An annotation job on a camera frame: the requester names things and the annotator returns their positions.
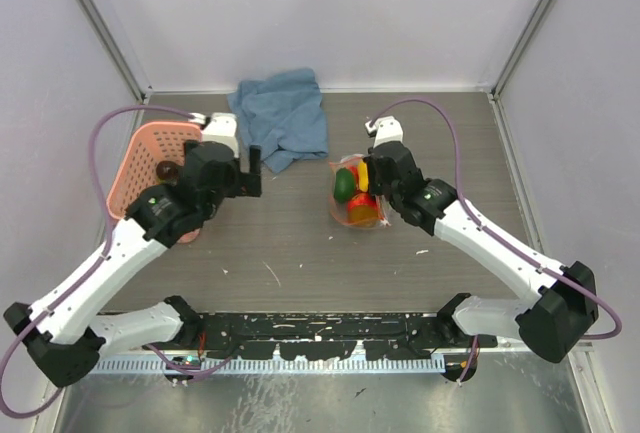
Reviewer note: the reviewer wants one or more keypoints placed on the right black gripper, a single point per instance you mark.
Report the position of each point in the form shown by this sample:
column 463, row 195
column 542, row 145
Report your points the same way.
column 374, row 188

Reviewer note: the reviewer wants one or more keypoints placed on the red apple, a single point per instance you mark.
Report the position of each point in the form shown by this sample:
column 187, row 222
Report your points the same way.
column 362, row 211

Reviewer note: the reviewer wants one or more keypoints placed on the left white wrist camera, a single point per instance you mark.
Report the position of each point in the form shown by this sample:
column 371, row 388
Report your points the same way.
column 220, row 128

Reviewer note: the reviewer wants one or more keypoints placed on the yellow pear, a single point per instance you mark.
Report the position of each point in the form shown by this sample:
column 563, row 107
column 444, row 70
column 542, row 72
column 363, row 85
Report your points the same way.
column 363, row 176

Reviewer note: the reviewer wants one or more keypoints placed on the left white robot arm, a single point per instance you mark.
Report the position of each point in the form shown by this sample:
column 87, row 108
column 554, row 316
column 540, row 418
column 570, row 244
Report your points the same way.
column 64, row 332

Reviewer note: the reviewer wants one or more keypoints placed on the green fruit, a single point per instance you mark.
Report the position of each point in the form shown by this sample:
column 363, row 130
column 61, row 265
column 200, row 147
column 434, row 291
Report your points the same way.
column 344, row 185

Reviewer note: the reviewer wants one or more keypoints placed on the dark brown fruit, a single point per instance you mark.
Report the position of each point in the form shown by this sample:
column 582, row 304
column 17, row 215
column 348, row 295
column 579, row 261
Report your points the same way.
column 167, row 172

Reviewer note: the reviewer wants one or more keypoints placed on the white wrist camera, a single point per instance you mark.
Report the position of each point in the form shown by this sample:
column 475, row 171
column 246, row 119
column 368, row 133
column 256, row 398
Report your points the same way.
column 220, row 128
column 384, row 130

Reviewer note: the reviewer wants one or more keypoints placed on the pink plastic basket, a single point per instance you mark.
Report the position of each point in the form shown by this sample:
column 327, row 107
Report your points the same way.
column 151, row 144

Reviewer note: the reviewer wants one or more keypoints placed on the clear orange zip bag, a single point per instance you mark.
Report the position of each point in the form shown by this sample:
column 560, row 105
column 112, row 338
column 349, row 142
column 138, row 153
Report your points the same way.
column 337, row 210

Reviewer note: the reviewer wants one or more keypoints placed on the grey slotted cable duct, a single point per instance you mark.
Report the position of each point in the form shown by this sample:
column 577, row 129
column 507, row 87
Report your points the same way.
column 149, row 364

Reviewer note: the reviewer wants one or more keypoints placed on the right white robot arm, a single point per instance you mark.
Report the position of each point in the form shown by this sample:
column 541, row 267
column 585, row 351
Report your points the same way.
column 554, row 305

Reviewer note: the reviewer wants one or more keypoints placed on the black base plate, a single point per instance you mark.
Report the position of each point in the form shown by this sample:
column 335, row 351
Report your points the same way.
column 259, row 336

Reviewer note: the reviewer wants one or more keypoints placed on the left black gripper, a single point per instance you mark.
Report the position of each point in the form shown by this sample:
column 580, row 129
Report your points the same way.
column 248, row 183

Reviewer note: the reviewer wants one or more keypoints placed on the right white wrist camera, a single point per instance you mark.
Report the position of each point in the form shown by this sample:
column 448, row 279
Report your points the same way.
column 384, row 130

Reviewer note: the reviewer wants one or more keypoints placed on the blue cloth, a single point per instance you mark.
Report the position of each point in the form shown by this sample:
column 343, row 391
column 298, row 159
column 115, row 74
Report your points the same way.
column 282, row 115

